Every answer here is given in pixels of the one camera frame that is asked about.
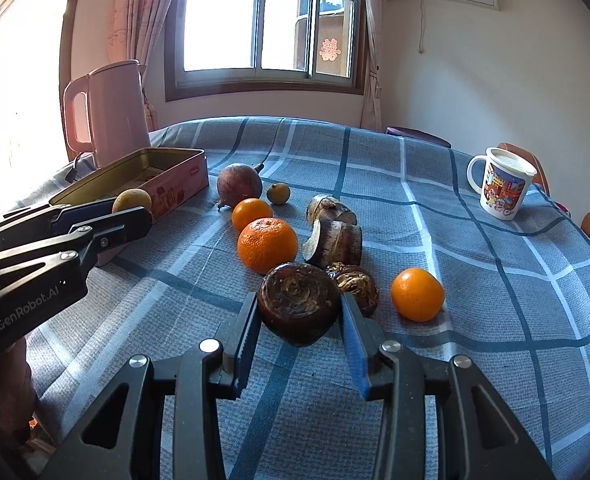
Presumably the small yellow-green fruit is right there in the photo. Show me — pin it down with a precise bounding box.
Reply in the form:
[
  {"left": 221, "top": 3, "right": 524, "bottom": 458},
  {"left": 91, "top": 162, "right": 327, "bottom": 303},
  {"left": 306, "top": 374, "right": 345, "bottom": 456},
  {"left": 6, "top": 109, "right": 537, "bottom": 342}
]
[{"left": 266, "top": 182, "right": 291, "bottom": 205}]

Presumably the blue plaid tablecloth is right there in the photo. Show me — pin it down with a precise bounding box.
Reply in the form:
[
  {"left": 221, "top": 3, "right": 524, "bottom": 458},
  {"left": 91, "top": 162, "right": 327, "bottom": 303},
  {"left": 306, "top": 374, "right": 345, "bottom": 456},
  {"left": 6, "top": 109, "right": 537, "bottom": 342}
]
[{"left": 27, "top": 117, "right": 590, "bottom": 479}]

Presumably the purple passion fruit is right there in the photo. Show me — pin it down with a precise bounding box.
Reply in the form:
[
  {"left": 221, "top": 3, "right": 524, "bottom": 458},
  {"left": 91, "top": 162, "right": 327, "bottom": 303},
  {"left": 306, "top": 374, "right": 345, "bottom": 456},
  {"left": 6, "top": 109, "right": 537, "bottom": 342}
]
[{"left": 216, "top": 164, "right": 263, "bottom": 209}]

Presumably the pink metal tin box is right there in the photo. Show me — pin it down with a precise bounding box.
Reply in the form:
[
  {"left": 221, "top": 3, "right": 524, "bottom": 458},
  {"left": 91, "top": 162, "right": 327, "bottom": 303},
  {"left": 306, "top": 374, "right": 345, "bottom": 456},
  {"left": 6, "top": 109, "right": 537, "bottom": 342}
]
[{"left": 48, "top": 146, "right": 211, "bottom": 267}]

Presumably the pink curtain right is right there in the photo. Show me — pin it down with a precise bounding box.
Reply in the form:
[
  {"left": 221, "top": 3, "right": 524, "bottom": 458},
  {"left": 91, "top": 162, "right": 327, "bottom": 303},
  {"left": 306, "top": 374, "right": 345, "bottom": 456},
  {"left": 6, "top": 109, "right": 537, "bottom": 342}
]
[{"left": 360, "top": 0, "right": 387, "bottom": 131}]

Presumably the small dark water chestnut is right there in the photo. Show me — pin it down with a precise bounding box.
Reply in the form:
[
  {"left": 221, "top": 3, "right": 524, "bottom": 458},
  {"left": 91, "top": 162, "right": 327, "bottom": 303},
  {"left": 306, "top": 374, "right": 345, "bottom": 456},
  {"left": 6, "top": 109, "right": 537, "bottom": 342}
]
[{"left": 325, "top": 262, "right": 380, "bottom": 318}]

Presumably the small orange tangerine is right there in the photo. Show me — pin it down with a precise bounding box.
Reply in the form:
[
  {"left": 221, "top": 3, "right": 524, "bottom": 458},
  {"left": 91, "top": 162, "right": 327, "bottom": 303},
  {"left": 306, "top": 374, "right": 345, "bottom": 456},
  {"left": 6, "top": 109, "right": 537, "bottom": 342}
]
[{"left": 231, "top": 198, "right": 272, "bottom": 232}]

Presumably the pink curtain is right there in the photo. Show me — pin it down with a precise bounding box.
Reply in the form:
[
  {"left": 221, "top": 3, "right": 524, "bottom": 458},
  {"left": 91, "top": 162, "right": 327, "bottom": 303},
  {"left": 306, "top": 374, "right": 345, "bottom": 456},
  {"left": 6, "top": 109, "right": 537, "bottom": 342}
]
[
  {"left": 106, "top": 0, "right": 191, "bottom": 134},
  {"left": 360, "top": 0, "right": 387, "bottom": 131}
]

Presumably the window with brown frame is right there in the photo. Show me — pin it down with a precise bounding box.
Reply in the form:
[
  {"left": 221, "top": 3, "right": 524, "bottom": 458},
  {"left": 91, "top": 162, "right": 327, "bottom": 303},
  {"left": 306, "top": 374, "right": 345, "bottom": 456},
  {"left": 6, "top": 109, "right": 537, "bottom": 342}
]
[{"left": 164, "top": 0, "right": 367, "bottom": 101}]

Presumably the purple cushioned stool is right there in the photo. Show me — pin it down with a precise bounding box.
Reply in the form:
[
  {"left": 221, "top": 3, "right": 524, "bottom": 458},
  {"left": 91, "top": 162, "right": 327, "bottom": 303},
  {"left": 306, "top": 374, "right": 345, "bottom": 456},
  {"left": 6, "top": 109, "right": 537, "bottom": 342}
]
[{"left": 385, "top": 127, "right": 451, "bottom": 148}]

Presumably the pink electric kettle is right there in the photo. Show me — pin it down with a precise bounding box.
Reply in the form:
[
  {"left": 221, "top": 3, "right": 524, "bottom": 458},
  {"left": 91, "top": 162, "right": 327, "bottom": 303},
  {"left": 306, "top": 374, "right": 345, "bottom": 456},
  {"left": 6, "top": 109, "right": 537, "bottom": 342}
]
[{"left": 63, "top": 60, "right": 150, "bottom": 169}]

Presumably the dark round water chestnut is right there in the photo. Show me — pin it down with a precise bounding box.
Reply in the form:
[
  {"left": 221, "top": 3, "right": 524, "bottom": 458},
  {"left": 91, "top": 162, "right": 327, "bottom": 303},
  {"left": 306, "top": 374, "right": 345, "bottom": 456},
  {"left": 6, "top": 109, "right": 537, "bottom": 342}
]
[{"left": 257, "top": 262, "right": 342, "bottom": 347}]

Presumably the pink curtain left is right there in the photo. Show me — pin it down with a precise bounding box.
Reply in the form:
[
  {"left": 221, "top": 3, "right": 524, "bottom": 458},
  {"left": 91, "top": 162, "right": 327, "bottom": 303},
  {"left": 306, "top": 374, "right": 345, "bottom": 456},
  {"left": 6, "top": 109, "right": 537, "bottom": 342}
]
[{"left": 106, "top": 0, "right": 191, "bottom": 134}]

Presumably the kettle black power cord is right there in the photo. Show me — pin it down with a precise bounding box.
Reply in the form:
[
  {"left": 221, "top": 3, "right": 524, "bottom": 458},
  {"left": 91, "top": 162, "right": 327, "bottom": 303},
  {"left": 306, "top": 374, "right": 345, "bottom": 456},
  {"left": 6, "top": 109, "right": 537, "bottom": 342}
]
[{"left": 63, "top": 152, "right": 97, "bottom": 184}]

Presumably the brown sugarcane piece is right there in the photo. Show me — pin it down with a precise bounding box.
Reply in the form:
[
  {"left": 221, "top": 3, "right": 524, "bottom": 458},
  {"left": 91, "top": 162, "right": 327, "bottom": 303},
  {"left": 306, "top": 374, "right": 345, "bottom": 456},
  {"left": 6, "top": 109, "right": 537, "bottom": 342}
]
[{"left": 306, "top": 194, "right": 358, "bottom": 226}]

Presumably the white cartoon mug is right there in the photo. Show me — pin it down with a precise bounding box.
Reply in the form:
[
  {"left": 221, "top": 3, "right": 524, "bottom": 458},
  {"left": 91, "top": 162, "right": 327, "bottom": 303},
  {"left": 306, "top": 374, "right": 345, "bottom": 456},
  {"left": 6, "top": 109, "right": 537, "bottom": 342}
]
[{"left": 466, "top": 148, "right": 537, "bottom": 221}]

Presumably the person's left hand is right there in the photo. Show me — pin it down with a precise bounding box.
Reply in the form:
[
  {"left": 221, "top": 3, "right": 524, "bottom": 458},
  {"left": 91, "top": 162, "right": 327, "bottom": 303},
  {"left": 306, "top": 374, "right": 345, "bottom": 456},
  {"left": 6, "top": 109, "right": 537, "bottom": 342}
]
[{"left": 0, "top": 338, "right": 37, "bottom": 445}]

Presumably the small yellow-brown round fruit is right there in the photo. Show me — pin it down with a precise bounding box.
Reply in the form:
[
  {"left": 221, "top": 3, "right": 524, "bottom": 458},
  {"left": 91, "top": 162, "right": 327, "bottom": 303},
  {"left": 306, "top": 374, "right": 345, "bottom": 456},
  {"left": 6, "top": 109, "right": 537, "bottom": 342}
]
[{"left": 112, "top": 188, "right": 152, "bottom": 214}]

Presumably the large orange tangerine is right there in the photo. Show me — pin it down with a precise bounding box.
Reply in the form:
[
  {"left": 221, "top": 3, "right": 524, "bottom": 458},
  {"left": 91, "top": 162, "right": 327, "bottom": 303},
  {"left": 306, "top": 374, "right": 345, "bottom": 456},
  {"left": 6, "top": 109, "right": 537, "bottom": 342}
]
[{"left": 237, "top": 218, "right": 298, "bottom": 274}]

